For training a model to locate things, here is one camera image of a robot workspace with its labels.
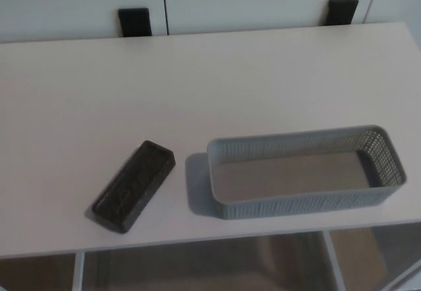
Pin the black whiteboard eraser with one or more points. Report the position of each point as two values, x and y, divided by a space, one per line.
131 189

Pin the grey perforated plastic container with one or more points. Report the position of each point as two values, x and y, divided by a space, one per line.
289 175

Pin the white cabinet with doors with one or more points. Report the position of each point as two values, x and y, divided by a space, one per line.
230 1

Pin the white desk with metal frame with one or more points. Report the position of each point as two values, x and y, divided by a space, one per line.
197 83

